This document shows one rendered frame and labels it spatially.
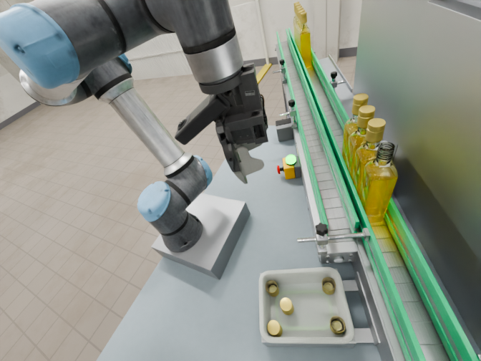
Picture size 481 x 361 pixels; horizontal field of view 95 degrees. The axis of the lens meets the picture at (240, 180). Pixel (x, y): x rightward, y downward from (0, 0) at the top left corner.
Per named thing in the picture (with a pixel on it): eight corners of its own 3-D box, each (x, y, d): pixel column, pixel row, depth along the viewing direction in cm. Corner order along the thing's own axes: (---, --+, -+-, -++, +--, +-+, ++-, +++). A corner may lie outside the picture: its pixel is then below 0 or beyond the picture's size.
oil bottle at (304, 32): (311, 66, 137) (309, 12, 117) (302, 69, 138) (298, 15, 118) (310, 63, 141) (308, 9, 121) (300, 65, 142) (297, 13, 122)
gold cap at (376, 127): (385, 141, 50) (389, 124, 47) (368, 144, 51) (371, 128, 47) (379, 132, 52) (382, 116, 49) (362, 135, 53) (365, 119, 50)
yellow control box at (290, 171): (301, 177, 97) (300, 166, 92) (284, 180, 98) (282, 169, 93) (299, 167, 102) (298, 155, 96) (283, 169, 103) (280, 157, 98)
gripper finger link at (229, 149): (240, 175, 40) (225, 130, 35) (231, 176, 40) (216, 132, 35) (242, 162, 44) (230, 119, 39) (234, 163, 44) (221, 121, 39)
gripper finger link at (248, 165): (268, 188, 43) (258, 145, 38) (239, 193, 44) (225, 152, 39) (268, 179, 45) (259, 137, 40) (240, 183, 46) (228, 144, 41)
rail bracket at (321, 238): (366, 252, 57) (374, 228, 48) (300, 257, 61) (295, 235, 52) (362, 241, 59) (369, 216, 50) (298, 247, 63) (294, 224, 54)
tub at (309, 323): (354, 348, 55) (358, 343, 49) (265, 347, 60) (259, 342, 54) (336, 276, 67) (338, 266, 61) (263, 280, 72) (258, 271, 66)
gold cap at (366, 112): (375, 127, 54) (378, 110, 51) (359, 130, 54) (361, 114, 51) (369, 118, 56) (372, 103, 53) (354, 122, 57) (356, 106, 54)
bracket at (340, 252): (356, 263, 62) (358, 253, 58) (321, 266, 65) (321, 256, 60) (352, 251, 65) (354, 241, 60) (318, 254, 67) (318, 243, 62)
